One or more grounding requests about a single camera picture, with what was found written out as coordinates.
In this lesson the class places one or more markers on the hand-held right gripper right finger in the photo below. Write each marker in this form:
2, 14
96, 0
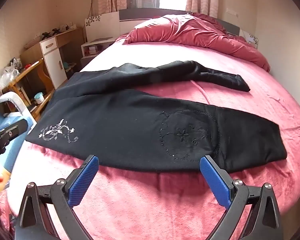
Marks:
215, 182

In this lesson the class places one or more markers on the small white floral panel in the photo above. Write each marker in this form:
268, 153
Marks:
251, 38

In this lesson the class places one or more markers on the red duvet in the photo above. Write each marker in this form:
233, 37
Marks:
190, 32

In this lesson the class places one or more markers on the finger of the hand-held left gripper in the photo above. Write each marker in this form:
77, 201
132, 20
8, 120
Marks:
13, 130

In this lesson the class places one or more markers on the white tub with blue lid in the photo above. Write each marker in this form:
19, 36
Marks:
38, 98

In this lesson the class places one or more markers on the small black object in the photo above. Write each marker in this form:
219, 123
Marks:
55, 31
46, 34

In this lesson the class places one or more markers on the wooden side table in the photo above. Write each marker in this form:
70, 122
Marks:
41, 72

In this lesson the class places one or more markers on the clear plastic bag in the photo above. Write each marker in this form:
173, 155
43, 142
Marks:
7, 76

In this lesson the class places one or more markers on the bed with pink sheet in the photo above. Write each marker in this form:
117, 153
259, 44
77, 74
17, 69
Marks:
165, 205

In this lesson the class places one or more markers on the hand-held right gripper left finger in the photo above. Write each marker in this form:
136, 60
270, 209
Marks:
83, 181

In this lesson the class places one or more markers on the teal object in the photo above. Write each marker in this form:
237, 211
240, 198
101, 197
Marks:
68, 65

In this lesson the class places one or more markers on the blue padded chair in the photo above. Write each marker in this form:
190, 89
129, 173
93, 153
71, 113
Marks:
15, 152

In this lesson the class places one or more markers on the white nightstand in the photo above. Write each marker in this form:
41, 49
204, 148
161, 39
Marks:
90, 45

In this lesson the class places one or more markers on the dark grey headboard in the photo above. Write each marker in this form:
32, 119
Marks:
140, 15

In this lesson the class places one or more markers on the black embroidered pants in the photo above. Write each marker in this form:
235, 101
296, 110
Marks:
127, 120

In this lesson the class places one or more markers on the wooden desk with white cabinet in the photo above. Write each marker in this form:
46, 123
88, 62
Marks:
55, 62

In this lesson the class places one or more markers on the white wall socket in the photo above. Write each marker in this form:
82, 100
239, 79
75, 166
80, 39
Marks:
232, 12

